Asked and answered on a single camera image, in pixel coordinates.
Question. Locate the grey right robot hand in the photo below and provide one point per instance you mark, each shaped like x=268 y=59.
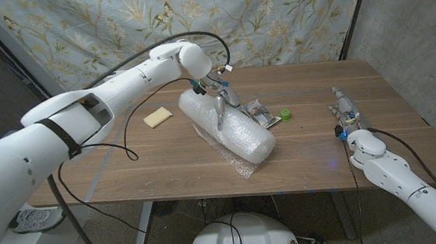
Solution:
x=347 y=113

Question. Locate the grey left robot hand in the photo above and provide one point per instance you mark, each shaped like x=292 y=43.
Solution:
x=219 y=110

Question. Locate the bubble wrap roll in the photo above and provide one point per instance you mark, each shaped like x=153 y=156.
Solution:
x=242 y=135

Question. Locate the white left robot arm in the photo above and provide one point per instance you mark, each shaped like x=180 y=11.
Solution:
x=49 y=151

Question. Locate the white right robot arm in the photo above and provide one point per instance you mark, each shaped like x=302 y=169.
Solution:
x=401 y=177

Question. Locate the yellow sponge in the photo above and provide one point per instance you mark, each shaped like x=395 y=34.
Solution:
x=158 y=117

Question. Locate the clear plastic packet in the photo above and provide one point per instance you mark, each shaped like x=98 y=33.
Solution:
x=262 y=115

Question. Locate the green plastic cap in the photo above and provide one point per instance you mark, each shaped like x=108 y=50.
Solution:
x=285 y=115

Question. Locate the black backdrop pole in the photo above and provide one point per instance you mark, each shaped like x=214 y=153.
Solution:
x=353 y=14

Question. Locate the floral backdrop cloth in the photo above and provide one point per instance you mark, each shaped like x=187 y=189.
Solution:
x=272 y=20

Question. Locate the black round fan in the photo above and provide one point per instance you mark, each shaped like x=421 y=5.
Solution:
x=164 y=208

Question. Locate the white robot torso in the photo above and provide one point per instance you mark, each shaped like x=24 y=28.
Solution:
x=246 y=233

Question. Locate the grey sneaker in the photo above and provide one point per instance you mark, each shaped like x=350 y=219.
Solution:
x=35 y=221

